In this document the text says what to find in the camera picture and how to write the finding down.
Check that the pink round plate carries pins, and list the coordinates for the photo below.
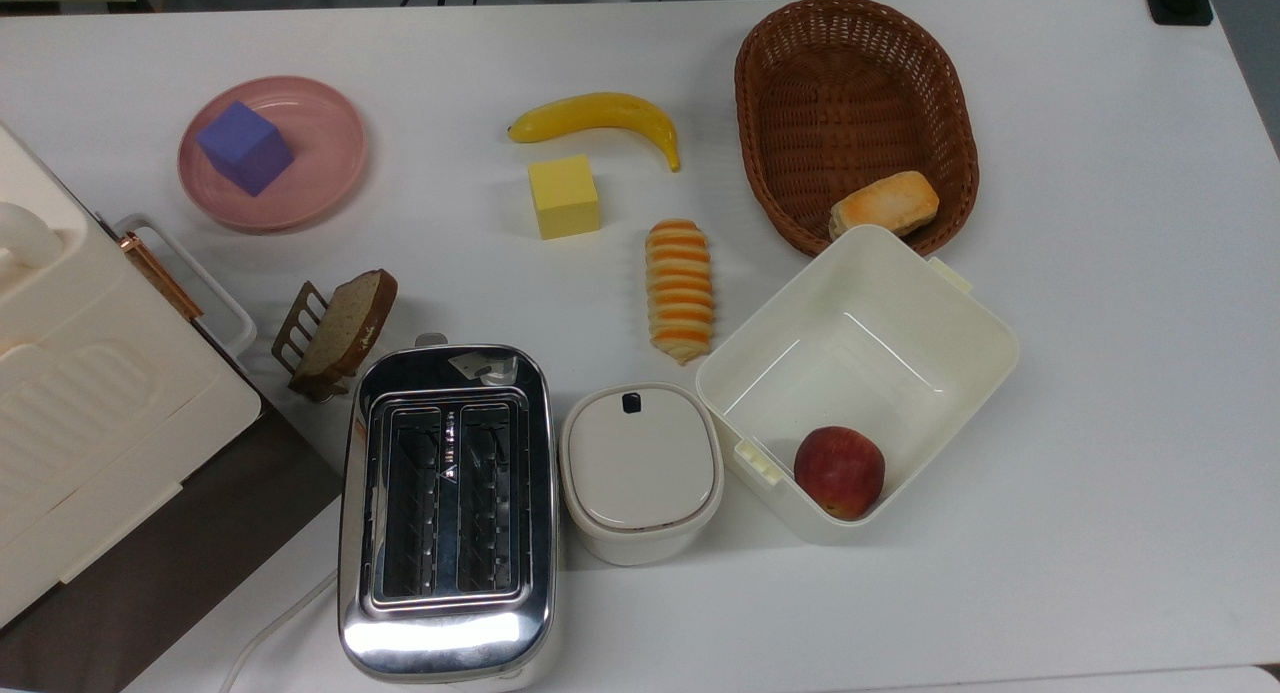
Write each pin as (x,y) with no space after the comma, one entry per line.
(325,148)

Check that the brown bread slice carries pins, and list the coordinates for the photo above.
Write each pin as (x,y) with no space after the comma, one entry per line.
(350,323)

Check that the chrome two-slot toaster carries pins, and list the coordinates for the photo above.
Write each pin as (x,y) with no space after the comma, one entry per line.
(450,633)

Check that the brown toast rack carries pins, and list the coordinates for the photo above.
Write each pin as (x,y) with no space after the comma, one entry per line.
(293,333)

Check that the small white lidded container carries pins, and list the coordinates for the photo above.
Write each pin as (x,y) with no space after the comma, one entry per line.
(640,468)

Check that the purple cube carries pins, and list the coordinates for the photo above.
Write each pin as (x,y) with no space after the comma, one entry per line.
(245,148)

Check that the brown wicker basket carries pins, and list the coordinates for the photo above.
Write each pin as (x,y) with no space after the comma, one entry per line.
(850,103)

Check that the orange striped bread loaf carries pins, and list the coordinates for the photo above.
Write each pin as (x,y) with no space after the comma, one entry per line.
(680,293)

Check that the cream oven appliance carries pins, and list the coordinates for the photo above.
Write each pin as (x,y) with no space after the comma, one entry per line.
(90,403)

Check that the yellow banana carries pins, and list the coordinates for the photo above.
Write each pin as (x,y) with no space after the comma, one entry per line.
(600,111)

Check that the red apple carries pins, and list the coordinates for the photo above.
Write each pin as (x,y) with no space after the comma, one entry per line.
(840,473)

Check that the yellow cube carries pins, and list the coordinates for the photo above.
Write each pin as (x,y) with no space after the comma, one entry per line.
(564,197)

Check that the golden bread roll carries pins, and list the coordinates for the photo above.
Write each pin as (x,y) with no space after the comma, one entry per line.
(885,204)

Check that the white square plastic container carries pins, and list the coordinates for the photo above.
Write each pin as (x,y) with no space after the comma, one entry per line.
(860,363)

